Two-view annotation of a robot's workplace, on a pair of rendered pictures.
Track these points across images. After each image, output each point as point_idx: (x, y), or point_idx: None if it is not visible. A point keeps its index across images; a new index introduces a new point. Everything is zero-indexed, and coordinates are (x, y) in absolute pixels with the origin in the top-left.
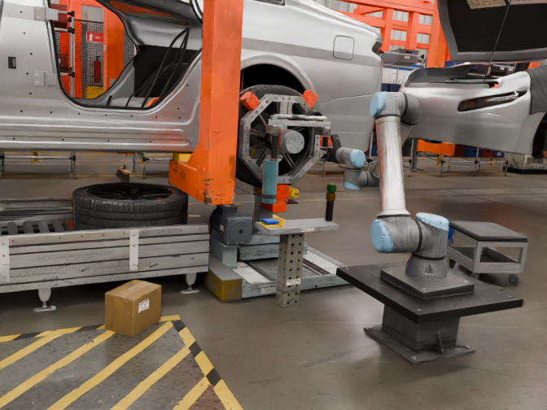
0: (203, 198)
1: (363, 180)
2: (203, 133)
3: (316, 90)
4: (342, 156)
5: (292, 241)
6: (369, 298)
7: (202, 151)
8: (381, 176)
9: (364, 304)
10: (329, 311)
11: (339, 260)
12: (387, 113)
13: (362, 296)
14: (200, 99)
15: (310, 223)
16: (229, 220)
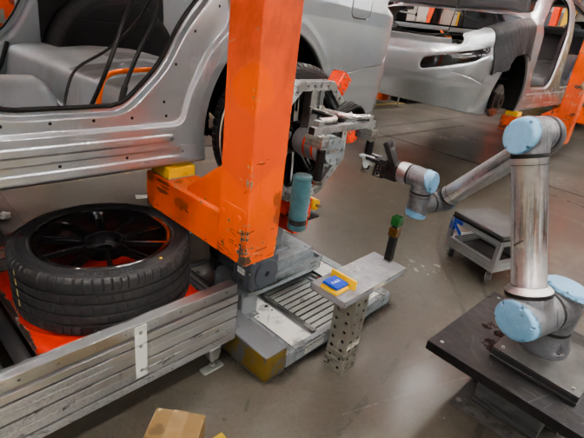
0: (237, 256)
1: (433, 207)
2: (234, 161)
3: (330, 63)
4: (408, 177)
5: (359, 301)
6: (414, 330)
7: (232, 189)
8: (522, 242)
9: (417, 345)
10: (391, 368)
11: (343, 261)
12: (540, 153)
13: (406, 328)
14: (227, 106)
15: (374, 269)
16: (255, 263)
